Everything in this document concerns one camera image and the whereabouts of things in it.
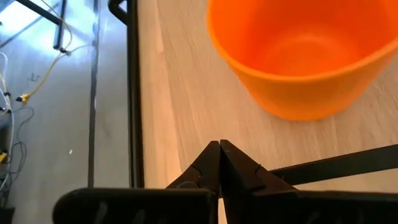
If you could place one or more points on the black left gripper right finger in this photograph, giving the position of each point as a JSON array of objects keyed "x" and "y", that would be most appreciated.
[{"x": 242, "y": 186}]

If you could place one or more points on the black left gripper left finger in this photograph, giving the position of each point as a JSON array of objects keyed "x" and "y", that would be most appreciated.
[{"x": 205, "y": 174}]

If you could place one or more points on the orange plastic cup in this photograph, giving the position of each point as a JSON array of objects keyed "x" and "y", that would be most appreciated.
[{"x": 295, "y": 93}]

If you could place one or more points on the dark metal stand leg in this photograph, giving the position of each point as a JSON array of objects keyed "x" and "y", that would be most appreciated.
[
  {"x": 60, "y": 25},
  {"x": 37, "y": 11}
]

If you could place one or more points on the black metal table frame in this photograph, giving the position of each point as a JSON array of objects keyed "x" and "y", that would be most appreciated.
[{"x": 135, "y": 109}]

